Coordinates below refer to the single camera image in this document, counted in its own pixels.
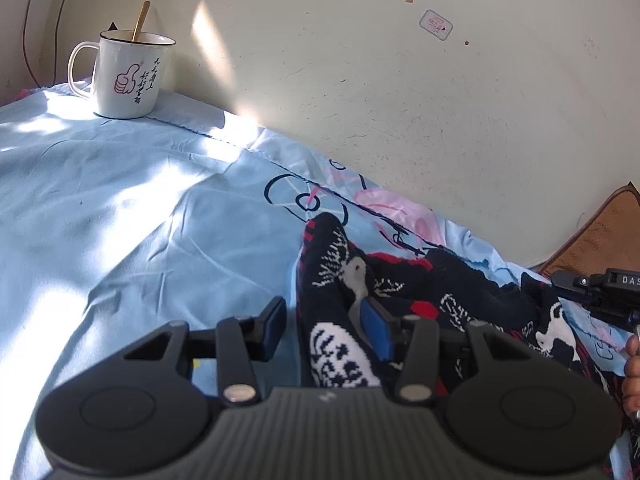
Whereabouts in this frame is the brown mesh seat cushion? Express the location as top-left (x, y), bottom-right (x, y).
top-left (537, 182), bottom-right (640, 281)

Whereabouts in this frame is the light blue printed bed sheet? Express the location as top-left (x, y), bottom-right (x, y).
top-left (0, 80), bottom-right (640, 480)

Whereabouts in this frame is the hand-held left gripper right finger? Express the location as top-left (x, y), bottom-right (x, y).
top-left (350, 296), bottom-right (533, 403)

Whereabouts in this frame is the wooden spoon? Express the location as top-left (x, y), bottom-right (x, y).
top-left (131, 1), bottom-right (151, 43)

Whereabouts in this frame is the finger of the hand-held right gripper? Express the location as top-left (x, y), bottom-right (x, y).
top-left (550, 270), bottom-right (607, 311)

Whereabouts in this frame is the dark patterned knit garment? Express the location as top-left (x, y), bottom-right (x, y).
top-left (295, 212), bottom-right (640, 480)

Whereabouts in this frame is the black cable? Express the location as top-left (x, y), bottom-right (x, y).
top-left (52, 0), bottom-right (85, 86)

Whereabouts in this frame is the small wall sticker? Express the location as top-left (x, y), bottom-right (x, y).
top-left (419, 9), bottom-right (453, 41)

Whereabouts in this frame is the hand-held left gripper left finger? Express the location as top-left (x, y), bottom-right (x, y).
top-left (122, 296), bottom-right (288, 408)

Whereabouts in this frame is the person's right hand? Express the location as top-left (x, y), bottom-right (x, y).
top-left (622, 332), bottom-right (640, 418)

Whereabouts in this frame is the white enamel mug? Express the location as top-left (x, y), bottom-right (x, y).
top-left (67, 30), bottom-right (177, 120)

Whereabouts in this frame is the dark red cable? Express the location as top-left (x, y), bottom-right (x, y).
top-left (24, 0), bottom-right (47, 92)

